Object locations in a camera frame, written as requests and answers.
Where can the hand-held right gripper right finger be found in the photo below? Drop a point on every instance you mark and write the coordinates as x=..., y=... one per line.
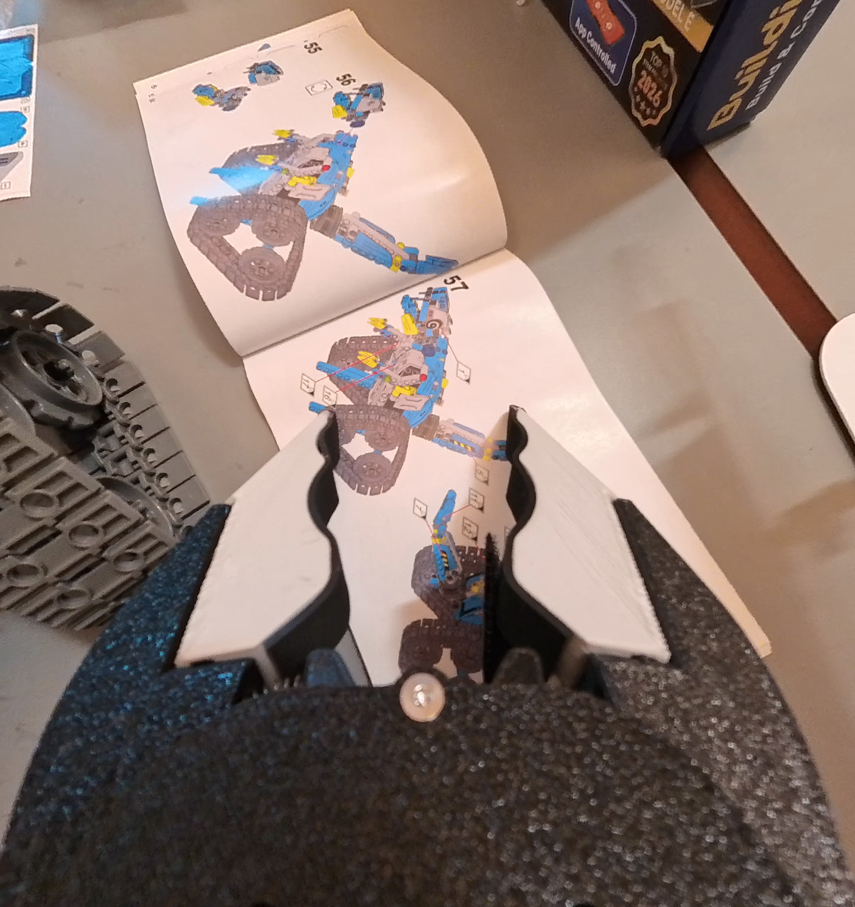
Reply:
x=583, y=560

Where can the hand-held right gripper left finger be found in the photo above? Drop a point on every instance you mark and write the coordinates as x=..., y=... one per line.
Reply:
x=257, y=567

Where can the tracked brick robot model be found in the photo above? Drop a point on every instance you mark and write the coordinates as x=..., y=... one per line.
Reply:
x=44, y=510

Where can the blue sticker sheet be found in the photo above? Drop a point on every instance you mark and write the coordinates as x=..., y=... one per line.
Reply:
x=2, y=85

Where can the grey desk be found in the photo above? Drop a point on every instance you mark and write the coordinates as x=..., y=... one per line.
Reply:
x=682, y=283

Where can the open instruction booklet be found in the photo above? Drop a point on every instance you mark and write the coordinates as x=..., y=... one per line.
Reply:
x=434, y=142

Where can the toy robot box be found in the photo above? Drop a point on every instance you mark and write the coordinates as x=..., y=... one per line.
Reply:
x=682, y=57

